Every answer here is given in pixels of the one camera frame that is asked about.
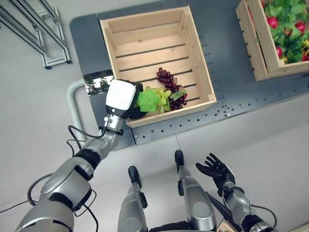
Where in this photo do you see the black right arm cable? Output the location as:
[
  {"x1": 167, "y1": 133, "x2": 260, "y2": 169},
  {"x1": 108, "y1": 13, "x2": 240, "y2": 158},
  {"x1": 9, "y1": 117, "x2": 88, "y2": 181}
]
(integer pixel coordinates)
[{"x1": 250, "y1": 204, "x2": 279, "y2": 229}]

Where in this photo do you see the wooden crate with greens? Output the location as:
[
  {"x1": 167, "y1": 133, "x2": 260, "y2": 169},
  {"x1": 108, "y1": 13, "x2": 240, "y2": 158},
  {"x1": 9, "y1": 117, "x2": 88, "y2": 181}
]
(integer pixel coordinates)
[{"x1": 235, "y1": 0, "x2": 309, "y2": 82}]

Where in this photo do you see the black left elbow cable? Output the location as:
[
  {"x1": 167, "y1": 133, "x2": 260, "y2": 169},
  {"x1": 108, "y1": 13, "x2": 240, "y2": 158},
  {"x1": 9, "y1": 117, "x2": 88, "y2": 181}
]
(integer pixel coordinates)
[{"x1": 0, "y1": 173, "x2": 100, "y2": 232}]

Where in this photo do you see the dark robot foot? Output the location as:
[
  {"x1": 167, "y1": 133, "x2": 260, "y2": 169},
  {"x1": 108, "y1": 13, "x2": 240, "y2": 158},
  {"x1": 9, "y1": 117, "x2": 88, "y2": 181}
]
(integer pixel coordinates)
[
  {"x1": 174, "y1": 149, "x2": 185, "y2": 173},
  {"x1": 127, "y1": 165, "x2": 142, "y2": 189}
]

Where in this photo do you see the black robot torso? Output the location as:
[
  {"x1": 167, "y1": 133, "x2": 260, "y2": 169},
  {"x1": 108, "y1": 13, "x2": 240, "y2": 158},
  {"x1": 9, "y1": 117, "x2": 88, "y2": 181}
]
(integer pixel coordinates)
[{"x1": 148, "y1": 222, "x2": 195, "y2": 232}]

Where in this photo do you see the shiny mirror panel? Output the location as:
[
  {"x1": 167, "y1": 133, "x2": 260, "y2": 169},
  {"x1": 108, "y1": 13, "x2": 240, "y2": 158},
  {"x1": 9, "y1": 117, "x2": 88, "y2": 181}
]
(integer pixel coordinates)
[{"x1": 83, "y1": 70, "x2": 115, "y2": 96}]

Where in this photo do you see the black flat bar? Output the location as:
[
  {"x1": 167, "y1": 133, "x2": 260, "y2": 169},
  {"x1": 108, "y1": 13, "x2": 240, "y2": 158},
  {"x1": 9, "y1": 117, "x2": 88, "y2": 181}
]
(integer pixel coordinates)
[{"x1": 204, "y1": 191, "x2": 243, "y2": 232}]

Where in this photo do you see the small wooden box corner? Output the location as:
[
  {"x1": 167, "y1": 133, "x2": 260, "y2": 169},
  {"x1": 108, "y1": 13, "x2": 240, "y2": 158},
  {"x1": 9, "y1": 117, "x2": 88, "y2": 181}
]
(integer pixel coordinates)
[{"x1": 216, "y1": 220, "x2": 239, "y2": 232}]

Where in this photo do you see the grey metal frame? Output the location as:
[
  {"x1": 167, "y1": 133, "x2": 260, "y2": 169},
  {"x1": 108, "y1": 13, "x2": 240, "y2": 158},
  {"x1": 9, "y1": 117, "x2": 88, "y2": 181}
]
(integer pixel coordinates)
[{"x1": 0, "y1": 0, "x2": 73, "y2": 71}]

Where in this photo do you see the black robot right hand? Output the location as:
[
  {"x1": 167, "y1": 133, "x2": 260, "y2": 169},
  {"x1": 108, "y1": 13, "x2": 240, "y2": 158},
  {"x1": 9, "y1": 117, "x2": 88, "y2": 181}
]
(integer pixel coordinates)
[{"x1": 195, "y1": 152, "x2": 236, "y2": 192}]

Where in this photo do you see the purple grape bunch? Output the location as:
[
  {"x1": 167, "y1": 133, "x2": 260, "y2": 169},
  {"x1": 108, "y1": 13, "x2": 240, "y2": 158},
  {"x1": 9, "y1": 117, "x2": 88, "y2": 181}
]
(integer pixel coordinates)
[{"x1": 156, "y1": 67, "x2": 189, "y2": 112}]

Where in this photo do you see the green leafy bunch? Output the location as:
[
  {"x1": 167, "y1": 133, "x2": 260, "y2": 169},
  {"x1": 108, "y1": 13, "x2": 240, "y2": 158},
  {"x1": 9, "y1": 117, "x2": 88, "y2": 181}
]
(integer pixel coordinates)
[{"x1": 255, "y1": 0, "x2": 309, "y2": 64}]

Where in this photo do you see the grey bent pipe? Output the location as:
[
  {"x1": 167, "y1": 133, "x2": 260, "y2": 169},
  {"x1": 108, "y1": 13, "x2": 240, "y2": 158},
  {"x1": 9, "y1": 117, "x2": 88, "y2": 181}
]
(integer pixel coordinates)
[{"x1": 67, "y1": 79, "x2": 102, "y2": 145}]

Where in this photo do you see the dark robot right foot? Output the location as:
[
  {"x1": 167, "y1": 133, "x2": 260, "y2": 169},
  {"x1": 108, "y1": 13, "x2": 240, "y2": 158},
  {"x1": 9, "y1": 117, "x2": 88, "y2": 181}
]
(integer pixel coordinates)
[{"x1": 174, "y1": 149, "x2": 185, "y2": 173}]

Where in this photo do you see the large open wooden crate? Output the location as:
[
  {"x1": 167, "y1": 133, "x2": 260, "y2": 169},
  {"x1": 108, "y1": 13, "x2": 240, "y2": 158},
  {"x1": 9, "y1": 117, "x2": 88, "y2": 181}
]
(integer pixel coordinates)
[{"x1": 99, "y1": 6, "x2": 217, "y2": 129}]

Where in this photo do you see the green grape bunch with leaf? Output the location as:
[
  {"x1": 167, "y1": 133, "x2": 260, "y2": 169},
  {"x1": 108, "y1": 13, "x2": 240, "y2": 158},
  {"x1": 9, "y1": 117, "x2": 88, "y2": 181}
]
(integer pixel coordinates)
[{"x1": 134, "y1": 86, "x2": 173, "y2": 114}]

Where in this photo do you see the dark robot left foot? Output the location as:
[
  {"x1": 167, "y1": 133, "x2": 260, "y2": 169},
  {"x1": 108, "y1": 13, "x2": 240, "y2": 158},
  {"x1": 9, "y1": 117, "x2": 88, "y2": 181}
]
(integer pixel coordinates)
[{"x1": 127, "y1": 165, "x2": 142, "y2": 189}]

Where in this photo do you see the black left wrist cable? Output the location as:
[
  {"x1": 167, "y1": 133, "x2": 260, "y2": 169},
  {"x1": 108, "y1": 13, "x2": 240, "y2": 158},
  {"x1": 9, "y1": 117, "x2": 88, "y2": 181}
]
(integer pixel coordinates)
[{"x1": 66, "y1": 125, "x2": 107, "y2": 158}]

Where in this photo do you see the silver robot left leg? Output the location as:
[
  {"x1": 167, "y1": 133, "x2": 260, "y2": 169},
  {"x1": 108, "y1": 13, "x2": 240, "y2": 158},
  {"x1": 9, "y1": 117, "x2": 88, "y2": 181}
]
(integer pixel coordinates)
[{"x1": 117, "y1": 182, "x2": 149, "y2": 232}]

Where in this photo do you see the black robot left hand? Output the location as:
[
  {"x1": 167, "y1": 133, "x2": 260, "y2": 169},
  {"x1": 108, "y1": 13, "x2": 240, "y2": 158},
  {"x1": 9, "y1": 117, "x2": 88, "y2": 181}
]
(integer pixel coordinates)
[{"x1": 105, "y1": 79, "x2": 145, "y2": 120}]

